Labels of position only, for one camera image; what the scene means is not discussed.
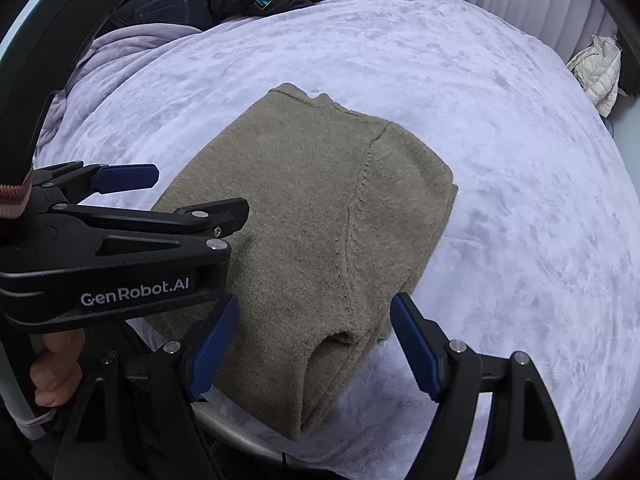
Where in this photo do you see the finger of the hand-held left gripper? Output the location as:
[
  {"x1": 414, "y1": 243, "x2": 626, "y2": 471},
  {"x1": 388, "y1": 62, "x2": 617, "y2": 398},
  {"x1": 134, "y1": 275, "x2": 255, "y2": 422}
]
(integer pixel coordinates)
[
  {"x1": 34, "y1": 162, "x2": 161, "y2": 197},
  {"x1": 50, "y1": 197, "x2": 251, "y2": 251}
]

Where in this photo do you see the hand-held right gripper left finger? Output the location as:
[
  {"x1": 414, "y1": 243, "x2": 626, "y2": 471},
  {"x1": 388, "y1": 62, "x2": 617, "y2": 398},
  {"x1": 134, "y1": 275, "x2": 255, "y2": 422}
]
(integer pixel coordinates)
[{"x1": 52, "y1": 293, "x2": 241, "y2": 480}]

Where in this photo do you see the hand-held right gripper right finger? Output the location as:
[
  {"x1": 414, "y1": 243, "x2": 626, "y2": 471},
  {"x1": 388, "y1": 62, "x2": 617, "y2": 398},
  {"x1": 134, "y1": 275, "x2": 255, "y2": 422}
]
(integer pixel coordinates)
[{"x1": 390, "y1": 292, "x2": 577, "y2": 480}]

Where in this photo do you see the beige knit sweater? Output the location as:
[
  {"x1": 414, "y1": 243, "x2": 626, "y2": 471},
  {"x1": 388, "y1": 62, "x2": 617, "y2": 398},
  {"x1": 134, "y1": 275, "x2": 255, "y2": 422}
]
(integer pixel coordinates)
[{"x1": 142, "y1": 82, "x2": 460, "y2": 443}]

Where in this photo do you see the person's left hand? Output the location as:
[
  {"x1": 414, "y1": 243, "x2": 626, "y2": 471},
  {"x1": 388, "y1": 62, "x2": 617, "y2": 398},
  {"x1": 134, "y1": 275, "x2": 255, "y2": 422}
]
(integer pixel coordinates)
[{"x1": 29, "y1": 329, "x2": 85, "y2": 407}]

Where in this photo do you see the bunched mauve plush blanket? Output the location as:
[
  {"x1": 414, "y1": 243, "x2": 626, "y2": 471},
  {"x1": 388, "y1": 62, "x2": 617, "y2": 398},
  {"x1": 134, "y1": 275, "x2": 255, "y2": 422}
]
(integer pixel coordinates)
[{"x1": 32, "y1": 24, "x2": 203, "y2": 161}]

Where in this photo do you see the cream puffer jacket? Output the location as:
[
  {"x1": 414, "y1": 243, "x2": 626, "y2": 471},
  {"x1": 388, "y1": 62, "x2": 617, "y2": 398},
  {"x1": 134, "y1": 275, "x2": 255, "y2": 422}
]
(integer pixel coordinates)
[{"x1": 566, "y1": 34, "x2": 630, "y2": 118}]

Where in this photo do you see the pink ribbed strap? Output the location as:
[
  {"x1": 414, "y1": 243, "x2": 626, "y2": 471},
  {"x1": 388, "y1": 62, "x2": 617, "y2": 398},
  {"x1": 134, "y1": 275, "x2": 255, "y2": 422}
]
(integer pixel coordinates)
[{"x1": 0, "y1": 184, "x2": 34, "y2": 220}]

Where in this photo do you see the pale grey hose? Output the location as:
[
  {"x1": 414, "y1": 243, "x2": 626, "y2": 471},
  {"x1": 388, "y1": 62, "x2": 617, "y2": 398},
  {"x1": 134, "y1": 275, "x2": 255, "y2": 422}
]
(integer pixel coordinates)
[{"x1": 0, "y1": 355, "x2": 56, "y2": 441}]

